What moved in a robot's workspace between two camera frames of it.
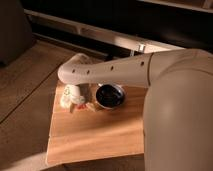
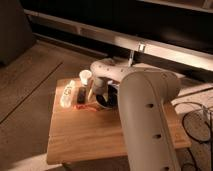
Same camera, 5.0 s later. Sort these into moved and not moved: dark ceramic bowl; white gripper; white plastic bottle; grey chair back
Moved: white gripper
Not moved: white plastic bottle; dark ceramic bowl; grey chair back
